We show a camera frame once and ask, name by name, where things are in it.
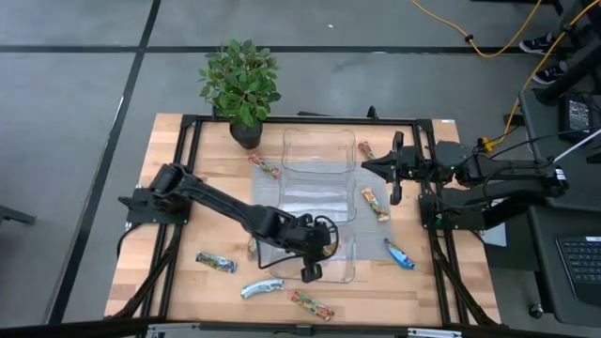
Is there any silver-backed granola bar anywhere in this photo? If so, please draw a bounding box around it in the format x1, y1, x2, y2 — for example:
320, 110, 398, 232
239, 278, 285, 300

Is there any white cable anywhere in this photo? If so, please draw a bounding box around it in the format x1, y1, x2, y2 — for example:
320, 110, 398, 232
552, 139, 601, 163

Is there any black furniture foot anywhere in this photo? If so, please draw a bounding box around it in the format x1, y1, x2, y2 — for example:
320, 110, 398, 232
0, 204, 38, 229

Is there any white paper sheet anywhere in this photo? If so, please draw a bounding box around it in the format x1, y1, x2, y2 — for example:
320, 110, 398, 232
481, 223, 508, 249

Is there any yellow extension cable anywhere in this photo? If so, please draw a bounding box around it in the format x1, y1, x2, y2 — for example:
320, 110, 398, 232
410, 0, 601, 147

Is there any black keyboard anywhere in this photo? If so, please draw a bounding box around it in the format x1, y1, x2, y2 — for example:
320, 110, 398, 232
555, 234, 601, 307

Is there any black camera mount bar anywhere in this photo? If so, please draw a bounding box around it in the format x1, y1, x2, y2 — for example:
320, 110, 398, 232
0, 316, 601, 338

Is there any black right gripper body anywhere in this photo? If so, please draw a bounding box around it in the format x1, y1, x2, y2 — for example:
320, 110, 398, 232
390, 131, 428, 207

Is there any red-ended granola bar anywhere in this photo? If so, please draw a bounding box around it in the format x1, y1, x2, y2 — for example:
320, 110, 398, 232
247, 153, 282, 180
290, 289, 336, 323
357, 140, 377, 161

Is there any clear plastic bin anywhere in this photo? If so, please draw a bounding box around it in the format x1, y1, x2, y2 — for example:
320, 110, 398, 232
256, 220, 357, 284
280, 126, 357, 175
276, 176, 358, 224

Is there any person's shoe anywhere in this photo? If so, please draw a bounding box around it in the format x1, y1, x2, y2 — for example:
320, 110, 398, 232
518, 32, 558, 55
532, 61, 569, 85

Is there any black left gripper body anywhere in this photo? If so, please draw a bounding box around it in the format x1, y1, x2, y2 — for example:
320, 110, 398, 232
281, 213, 337, 265

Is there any black power adapter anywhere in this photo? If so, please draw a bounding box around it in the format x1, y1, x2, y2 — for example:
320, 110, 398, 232
558, 92, 598, 145

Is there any blue-ended granola bar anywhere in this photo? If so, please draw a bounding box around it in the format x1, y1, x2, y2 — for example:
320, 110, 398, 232
383, 237, 416, 271
195, 251, 238, 274

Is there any green plant in black pot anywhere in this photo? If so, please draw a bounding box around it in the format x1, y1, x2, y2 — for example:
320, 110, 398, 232
196, 38, 283, 150

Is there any black aluminium table frame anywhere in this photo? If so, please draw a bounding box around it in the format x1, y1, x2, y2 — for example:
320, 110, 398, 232
112, 105, 500, 330

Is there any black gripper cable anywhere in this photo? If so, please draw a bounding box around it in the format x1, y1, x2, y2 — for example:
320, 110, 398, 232
256, 214, 340, 271

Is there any black side desk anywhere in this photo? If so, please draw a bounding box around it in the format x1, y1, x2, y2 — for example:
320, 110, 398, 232
525, 205, 601, 329

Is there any grey woven mat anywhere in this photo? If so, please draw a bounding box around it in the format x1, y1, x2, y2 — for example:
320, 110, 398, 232
251, 161, 394, 262

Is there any grey side desk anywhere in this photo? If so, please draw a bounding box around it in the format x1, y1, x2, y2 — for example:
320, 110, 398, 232
518, 88, 601, 212

